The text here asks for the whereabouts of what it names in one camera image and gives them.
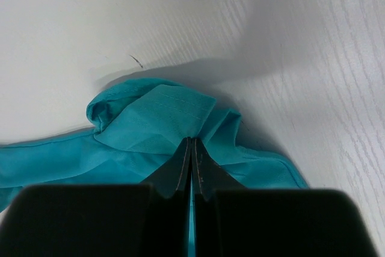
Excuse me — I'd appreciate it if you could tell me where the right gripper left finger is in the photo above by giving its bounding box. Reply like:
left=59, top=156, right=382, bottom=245
left=140, top=138, right=191, bottom=256

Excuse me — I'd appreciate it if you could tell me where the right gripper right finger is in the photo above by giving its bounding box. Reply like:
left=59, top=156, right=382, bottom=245
left=191, top=138, right=250, bottom=256

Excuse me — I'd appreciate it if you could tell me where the teal t shirt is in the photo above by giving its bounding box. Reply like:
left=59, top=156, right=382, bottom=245
left=1, top=78, right=307, bottom=209

